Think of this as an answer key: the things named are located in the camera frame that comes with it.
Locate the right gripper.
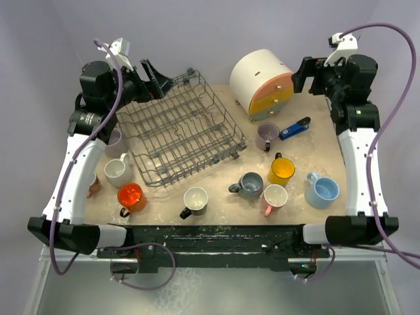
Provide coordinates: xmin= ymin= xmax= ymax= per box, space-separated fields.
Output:
xmin=293 ymin=56 xmax=348 ymax=102

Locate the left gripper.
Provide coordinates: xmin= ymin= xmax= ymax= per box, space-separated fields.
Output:
xmin=106 ymin=59 xmax=175 ymax=112

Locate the purple mug black handle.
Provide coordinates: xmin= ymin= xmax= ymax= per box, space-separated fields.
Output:
xmin=255 ymin=122 xmax=280 ymax=152

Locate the yellow mug black handle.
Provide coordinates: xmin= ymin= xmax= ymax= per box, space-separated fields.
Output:
xmin=268 ymin=152 xmax=296 ymax=186

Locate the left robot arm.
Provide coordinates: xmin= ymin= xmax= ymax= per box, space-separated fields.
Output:
xmin=28 ymin=59 xmax=176 ymax=257

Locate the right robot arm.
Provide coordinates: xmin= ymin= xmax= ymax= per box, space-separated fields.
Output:
xmin=291 ymin=54 xmax=399 ymax=257

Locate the white round drawer cabinet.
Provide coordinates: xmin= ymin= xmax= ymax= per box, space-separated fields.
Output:
xmin=229 ymin=49 xmax=294 ymax=122

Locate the lavender mug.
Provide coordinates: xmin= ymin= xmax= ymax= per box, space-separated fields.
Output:
xmin=104 ymin=128 xmax=129 ymax=159

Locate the orange mug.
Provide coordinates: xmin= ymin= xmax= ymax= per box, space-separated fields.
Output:
xmin=117 ymin=183 xmax=147 ymax=218

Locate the salmon pink mug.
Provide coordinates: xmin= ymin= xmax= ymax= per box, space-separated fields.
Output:
xmin=87 ymin=173 xmax=101 ymax=198

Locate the light blue mug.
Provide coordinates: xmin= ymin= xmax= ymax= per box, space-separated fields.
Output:
xmin=305 ymin=172 xmax=340 ymax=209

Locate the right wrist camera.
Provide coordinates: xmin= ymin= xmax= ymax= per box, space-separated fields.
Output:
xmin=324 ymin=33 xmax=358 ymax=67

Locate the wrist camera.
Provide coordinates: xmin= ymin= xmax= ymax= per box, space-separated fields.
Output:
xmin=109 ymin=37 xmax=134 ymax=71
xmin=324 ymin=33 xmax=358 ymax=67

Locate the grey wire dish rack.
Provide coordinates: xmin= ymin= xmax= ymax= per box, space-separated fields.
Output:
xmin=117 ymin=68 xmax=247 ymax=187

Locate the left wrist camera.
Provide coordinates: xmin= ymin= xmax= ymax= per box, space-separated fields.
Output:
xmin=109 ymin=37 xmax=134 ymax=71

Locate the white mug black handle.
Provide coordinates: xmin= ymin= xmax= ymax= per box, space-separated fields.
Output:
xmin=180 ymin=187 xmax=209 ymax=220

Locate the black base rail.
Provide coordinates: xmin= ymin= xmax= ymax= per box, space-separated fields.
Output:
xmin=97 ymin=225 xmax=330 ymax=273

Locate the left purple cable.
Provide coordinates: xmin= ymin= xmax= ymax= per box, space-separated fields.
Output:
xmin=48 ymin=37 xmax=177 ymax=291

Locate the purple cable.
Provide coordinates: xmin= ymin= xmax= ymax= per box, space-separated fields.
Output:
xmin=48 ymin=37 xmax=177 ymax=291
xmin=293 ymin=22 xmax=420 ymax=284

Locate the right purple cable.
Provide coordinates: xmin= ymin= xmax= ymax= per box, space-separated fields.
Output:
xmin=293 ymin=22 xmax=420 ymax=284

